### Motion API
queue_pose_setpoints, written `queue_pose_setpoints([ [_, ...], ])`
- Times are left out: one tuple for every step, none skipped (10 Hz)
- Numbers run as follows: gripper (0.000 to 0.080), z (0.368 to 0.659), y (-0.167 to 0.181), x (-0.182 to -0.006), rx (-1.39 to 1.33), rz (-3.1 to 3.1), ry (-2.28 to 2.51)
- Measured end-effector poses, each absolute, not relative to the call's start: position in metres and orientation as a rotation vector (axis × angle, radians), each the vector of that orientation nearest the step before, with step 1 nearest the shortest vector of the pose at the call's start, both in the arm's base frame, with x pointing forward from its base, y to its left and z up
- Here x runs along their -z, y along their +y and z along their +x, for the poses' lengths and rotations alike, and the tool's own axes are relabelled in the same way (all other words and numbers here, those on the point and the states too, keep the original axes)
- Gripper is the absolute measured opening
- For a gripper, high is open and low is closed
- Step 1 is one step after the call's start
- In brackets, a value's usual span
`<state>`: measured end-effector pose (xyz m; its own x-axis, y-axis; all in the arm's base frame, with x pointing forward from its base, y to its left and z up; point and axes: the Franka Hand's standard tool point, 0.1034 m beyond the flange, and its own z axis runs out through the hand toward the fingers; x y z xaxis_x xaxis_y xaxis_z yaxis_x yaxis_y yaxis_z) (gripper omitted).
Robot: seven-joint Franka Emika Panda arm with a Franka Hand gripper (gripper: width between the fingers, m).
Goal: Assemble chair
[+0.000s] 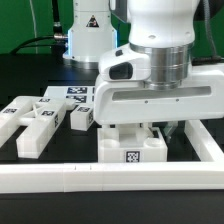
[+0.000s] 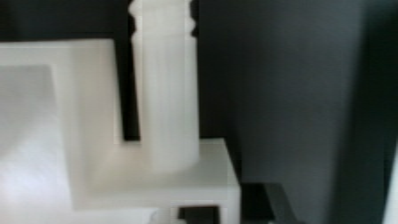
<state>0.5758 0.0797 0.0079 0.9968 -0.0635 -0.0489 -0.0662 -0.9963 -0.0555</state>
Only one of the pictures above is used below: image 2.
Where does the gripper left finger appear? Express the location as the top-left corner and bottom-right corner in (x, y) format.
(177, 206), (220, 224)

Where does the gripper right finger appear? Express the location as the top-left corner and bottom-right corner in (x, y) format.
(241, 183), (296, 224)

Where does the white chair seat part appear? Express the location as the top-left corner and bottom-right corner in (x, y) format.
(0, 0), (239, 224)

